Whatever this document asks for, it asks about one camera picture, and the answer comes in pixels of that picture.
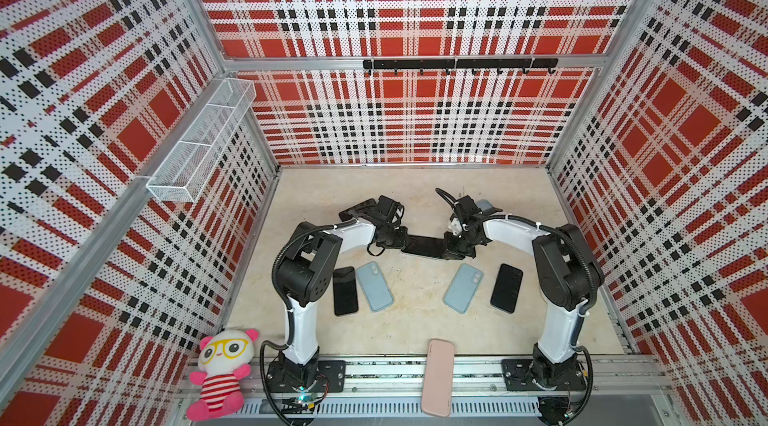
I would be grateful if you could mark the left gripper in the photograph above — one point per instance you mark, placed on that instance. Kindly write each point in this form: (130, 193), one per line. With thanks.
(403, 233)

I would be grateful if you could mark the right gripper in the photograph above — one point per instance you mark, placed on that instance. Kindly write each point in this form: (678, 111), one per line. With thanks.
(469, 253)

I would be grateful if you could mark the black phone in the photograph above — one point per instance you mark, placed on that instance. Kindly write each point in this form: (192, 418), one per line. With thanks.
(345, 296)
(506, 288)
(430, 247)
(364, 210)

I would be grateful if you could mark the light blue case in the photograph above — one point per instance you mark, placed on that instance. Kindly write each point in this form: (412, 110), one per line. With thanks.
(374, 286)
(462, 288)
(487, 206)

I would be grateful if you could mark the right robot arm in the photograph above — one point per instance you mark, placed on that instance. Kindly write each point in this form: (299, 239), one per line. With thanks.
(567, 272)

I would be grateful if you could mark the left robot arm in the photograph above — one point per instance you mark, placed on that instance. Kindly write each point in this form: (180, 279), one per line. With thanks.
(304, 266)

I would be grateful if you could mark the pink phone case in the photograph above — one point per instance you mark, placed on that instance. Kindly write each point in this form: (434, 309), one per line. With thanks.
(436, 398)

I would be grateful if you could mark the pink plush toy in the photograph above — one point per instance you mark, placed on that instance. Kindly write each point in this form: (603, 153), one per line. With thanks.
(223, 362)

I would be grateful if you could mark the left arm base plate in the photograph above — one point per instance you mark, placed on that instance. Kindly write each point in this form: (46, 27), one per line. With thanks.
(284, 376)

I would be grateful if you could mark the black hook rail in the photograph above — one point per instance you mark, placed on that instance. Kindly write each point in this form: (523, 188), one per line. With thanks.
(524, 64)

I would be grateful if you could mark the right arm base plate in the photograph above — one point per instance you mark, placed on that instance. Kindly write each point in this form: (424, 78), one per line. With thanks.
(537, 374)

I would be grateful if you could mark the white wire basket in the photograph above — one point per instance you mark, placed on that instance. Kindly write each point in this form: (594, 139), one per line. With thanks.
(186, 170)

